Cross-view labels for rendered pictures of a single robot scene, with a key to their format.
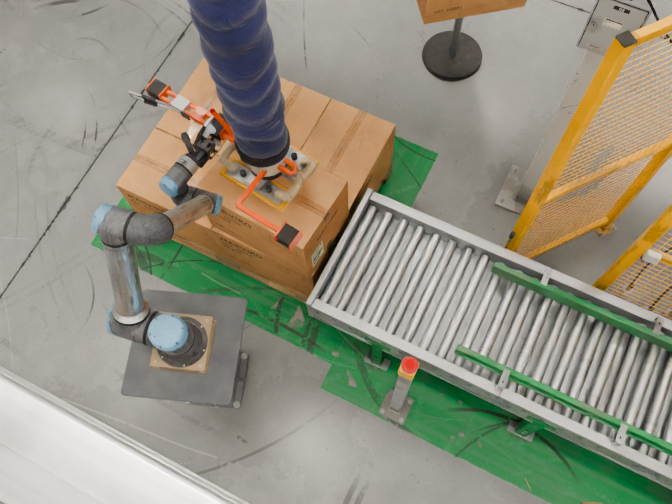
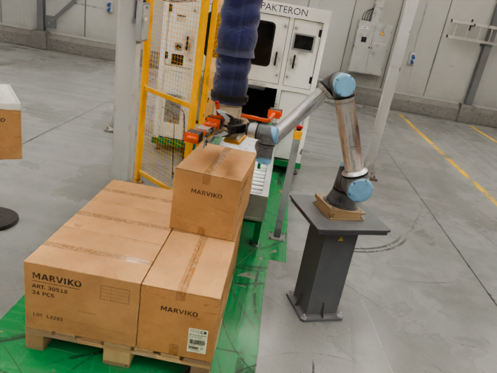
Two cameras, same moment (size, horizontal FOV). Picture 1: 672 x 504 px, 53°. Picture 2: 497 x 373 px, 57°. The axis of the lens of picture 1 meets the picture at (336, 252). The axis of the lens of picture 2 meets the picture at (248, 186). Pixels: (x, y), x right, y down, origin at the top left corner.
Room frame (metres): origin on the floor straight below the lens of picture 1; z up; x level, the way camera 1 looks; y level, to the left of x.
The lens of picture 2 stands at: (2.65, 2.80, 1.88)
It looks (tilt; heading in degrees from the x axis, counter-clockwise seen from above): 21 degrees down; 241
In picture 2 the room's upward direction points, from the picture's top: 10 degrees clockwise
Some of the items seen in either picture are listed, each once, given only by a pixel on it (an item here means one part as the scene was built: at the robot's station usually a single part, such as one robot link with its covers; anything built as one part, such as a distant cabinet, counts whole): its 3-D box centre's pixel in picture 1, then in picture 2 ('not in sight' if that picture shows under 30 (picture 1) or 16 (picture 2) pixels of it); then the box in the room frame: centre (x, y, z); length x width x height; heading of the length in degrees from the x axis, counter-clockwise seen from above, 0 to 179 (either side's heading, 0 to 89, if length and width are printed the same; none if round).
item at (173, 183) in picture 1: (175, 180); (267, 134); (1.40, 0.65, 1.24); 0.12 x 0.09 x 0.10; 142
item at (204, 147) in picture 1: (201, 151); (238, 126); (1.53, 0.54, 1.24); 0.12 x 0.09 x 0.08; 142
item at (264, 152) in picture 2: (182, 193); (264, 152); (1.39, 0.65, 1.12); 0.12 x 0.09 x 0.12; 68
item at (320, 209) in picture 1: (275, 204); (215, 188); (1.49, 0.28, 0.74); 0.60 x 0.40 x 0.40; 55
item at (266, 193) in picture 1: (256, 182); (238, 133); (1.41, 0.32, 1.14); 0.34 x 0.10 x 0.05; 52
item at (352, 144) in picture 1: (262, 171); (153, 254); (1.90, 0.38, 0.34); 1.20 x 1.00 x 0.40; 59
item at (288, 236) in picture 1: (288, 236); (274, 112); (1.10, 0.19, 1.24); 0.09 x 0.08 x 0.05; 142
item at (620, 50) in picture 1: (611, 164); (168, 89); (1.40, -1.26, 1.05); 0.87 x 0.10 x 2.10; 111
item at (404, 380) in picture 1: (401, 389); (287, 186); (0.58, -0.26, 0.50); 0.07 x 0.07 x 1.00; 59
